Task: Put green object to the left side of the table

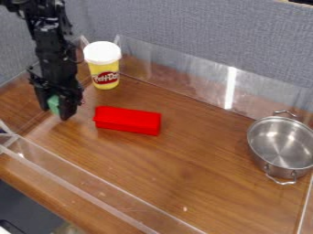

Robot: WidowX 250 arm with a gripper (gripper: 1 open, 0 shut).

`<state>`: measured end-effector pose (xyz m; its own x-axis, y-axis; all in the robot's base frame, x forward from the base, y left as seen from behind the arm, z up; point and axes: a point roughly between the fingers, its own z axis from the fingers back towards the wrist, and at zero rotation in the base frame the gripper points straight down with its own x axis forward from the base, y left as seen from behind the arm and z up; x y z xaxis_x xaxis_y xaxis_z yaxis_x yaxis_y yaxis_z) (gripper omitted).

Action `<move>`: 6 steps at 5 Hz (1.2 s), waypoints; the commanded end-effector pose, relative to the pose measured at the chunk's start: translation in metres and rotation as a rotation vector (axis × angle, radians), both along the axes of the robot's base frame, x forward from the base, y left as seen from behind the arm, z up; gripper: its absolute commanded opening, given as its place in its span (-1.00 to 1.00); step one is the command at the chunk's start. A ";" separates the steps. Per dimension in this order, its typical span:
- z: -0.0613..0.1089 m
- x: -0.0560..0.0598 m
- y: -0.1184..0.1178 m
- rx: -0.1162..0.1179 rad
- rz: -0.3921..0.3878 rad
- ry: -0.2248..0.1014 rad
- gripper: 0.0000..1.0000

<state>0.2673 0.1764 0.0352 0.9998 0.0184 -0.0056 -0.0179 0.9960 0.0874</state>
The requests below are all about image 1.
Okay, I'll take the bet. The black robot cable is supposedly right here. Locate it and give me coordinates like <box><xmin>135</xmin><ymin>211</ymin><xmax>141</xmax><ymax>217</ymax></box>
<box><xmin>64</xmin><ymin>37</ymin><xmax>87</xmax><ymax>65</ymax></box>

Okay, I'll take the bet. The red rectangular block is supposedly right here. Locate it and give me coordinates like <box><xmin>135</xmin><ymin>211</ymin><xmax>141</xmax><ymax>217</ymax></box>
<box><xmin>92</xmin><ymin>106</ymin><xmax>162</xmax><ymax>135</ymax></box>

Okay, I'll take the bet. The stainless steel pot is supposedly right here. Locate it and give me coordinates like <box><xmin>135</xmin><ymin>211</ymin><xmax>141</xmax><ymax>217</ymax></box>
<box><xmin>248</xmin><ymin>110</ymin><xmax>313</xmax><ymax>186</ymax></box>

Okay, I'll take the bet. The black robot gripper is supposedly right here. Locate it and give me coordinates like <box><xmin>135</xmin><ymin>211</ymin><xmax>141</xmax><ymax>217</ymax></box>
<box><xmin>28</xmin><ymin>30</ymin><xmax>83</xmax><ymax>121</ymax></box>

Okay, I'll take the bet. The yellow Play-Doh can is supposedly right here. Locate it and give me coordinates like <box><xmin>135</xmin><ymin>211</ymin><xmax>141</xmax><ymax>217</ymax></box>
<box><xmin>83</xmin><ymin>41</ymin><xmax>121</xmax><ymax>90</ymax></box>

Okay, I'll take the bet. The clear acrylic table barrier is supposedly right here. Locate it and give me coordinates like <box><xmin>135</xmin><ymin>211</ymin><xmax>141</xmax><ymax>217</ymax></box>
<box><xmin>0</xmin><ymin>36</ymin><xmax>313</xmax><ymax>234</ymax></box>

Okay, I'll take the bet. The green foam cube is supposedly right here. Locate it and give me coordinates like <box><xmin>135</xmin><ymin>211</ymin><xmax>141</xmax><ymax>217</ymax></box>
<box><xmin>48</xmin><ymin>95</ymin><xmax>60</xmax><ymax>115</ymax></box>

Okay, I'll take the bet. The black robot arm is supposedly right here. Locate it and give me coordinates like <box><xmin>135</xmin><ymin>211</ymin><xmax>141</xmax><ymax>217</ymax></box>
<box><xmin>0</xmin><ymin>0</ymin><xmax>83</xmax><ymax>121</ymax></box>

